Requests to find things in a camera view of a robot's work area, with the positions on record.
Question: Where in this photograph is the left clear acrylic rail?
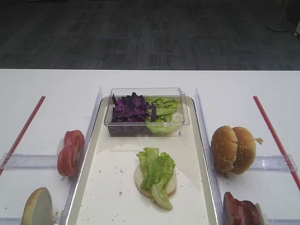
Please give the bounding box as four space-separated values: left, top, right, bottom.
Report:
58 87 103 225

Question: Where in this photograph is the upper right clear holder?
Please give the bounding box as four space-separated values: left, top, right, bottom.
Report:
248 155 296 172

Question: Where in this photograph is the cream metal tray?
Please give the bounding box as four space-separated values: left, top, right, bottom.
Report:
68 97 217 225

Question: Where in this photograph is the upper left clear holder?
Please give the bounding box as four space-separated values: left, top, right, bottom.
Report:
0 153 58 170

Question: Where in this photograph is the rear meat patty slice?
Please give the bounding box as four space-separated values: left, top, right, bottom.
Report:
240 200 261 225

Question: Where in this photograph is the bread crumb piece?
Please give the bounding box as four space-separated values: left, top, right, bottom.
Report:
255 138 264 144

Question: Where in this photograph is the clear acrylic rail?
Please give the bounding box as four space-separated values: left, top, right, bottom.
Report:
195 89 227 225
58 87 103 225

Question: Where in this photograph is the white pusher block meat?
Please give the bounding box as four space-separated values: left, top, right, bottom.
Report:
255 203 269 225

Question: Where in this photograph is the green lettuce pile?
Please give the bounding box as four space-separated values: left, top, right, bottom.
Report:
146 97 183 136

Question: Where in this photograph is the chopped purple cabbage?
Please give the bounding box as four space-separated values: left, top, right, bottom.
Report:
111 92 157 123

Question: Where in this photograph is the clear plastic salad box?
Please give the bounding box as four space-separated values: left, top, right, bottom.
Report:
104 88 189 136

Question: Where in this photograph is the front tomato slice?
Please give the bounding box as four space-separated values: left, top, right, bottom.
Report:
61 135 85 177

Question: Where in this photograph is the lower right clear holder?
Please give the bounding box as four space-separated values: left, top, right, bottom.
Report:
266 219 300 225

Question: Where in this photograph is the standing bun half left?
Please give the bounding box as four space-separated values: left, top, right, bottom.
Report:
21 187 53 225

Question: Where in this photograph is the right clear acrylic rail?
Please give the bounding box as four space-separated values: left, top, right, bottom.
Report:
195 89 227 225

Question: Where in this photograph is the sesame bun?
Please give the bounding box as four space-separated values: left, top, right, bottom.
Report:
230 127 256 175
211 126 238 173

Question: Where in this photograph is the tomato slice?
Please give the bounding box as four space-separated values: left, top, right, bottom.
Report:
57 130 83 175
61 135 85 177

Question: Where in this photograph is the red strip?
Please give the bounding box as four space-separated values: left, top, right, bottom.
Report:
0 96 45 175
253 96 300 189

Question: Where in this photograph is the green lettuce leaf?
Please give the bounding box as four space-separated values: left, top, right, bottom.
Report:
137 147 175 210

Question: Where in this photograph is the rear tomato slice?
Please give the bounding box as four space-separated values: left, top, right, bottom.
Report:
57 130 83 175

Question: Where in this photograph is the white pusher block tomato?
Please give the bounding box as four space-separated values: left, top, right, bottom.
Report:
57 138 64 156

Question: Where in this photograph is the left red strip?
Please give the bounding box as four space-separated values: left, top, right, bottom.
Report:
0 96 45 175

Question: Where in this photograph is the left sesame bun top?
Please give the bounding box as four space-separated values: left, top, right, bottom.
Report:
211 126 238 173

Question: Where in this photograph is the clear holder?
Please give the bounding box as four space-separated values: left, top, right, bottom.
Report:
248 155 296 172
266 219 300 225
0 153 58 170

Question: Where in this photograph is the meat patty slice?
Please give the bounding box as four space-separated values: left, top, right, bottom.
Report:
240 200 261 225
223 192 246 225

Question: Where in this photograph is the right sesame bun top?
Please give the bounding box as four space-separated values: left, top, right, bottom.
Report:
230 127 256 175

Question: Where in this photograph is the right red strip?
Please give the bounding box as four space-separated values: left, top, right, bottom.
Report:
253 96 300 189

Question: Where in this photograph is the front meat patty slice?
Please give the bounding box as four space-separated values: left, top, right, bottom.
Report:
223 192 246 225

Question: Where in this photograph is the bottom bun slice on tray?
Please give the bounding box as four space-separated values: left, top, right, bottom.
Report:
134 166 177 198

